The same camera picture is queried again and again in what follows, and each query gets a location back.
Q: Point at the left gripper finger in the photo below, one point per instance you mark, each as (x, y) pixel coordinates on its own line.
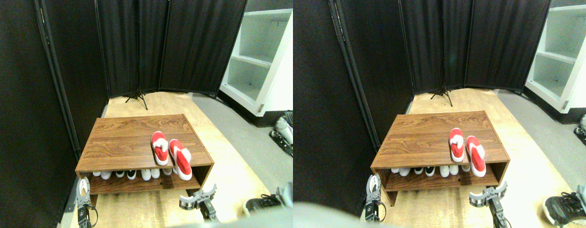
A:
(88, 187)
(80, 192)
(378, 184)
(369, 189)

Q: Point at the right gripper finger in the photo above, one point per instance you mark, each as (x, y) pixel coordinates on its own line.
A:
(188, 203)
(207, 194)
(478, 200)
(498, 190)

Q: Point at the red shoe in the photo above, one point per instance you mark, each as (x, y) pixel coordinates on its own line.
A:
(457, 146)
(181, 160)
(476, 156)
(160, 149)

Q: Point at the black and white shoe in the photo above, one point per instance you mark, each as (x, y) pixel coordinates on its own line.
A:
(131, 175)
(430, 171)

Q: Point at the person's legs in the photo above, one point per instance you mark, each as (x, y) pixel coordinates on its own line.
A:
(262, 202)
(566, 209)

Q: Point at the brown shoe rack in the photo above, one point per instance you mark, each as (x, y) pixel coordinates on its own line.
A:
(426, 140)
(127, 142)

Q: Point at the black curtain stand foot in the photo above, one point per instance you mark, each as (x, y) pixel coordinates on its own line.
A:
(139, 92)
(444, 89)

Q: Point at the black curtain stand pole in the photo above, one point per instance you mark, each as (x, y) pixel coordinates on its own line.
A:
(352, 71)
(58, 80)

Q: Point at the white shelf unit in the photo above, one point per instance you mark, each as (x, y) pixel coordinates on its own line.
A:
(255, 42)
(566, 38)

